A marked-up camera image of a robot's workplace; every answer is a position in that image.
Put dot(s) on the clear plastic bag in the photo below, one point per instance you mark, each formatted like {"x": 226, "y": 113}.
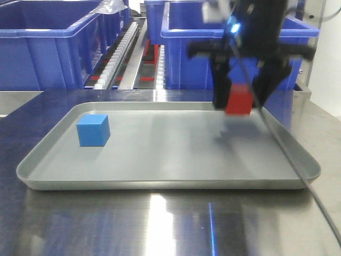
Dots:
{"x": 108, "y": 7}

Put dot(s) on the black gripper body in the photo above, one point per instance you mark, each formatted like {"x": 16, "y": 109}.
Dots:
{"x": 254, "y": 26}

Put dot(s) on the right white roller rail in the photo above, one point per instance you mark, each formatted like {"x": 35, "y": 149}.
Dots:
{"x": 160, "y": 71}

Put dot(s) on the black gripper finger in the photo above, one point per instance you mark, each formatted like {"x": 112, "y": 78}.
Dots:
{"x": 270, "y": 75}
{"x": 221, "y": 82}

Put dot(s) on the blue bin front right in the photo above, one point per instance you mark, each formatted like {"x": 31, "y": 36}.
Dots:
{"x": 195, "y": 73}

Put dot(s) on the grey rectangular tray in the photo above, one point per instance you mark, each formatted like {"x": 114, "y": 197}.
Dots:
{"x": 160, "y": 145}

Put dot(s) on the blue bin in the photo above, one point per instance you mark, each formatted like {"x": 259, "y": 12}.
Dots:
{"x": 195, "y": 73}
{"x": 154, "y": 21}
{"x": 112, "y": 26}
{"x": 49, "y": 44}

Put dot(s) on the blue bin rear right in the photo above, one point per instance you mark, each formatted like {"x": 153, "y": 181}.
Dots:
{"x": 154, "y": 21}

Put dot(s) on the blue foam cube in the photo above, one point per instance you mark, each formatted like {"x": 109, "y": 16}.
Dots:
{"x": 93, "y": 130}

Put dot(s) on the red foam cube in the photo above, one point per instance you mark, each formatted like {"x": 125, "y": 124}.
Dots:
{"x": 240, "y": 101}

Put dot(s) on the steel centre shelf rail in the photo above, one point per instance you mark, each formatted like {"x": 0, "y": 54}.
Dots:
{"x": 131, "y": 76}

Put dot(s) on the white roller conveyor rail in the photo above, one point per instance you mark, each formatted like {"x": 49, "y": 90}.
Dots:
{"x": 112, "y": 68}

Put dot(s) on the blue bin rear left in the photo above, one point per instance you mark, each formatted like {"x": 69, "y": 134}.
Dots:
{"x": 112, "y": 26}

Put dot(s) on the blue bin front left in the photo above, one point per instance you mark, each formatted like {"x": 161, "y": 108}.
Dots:
{"x": 49, "y": 44}

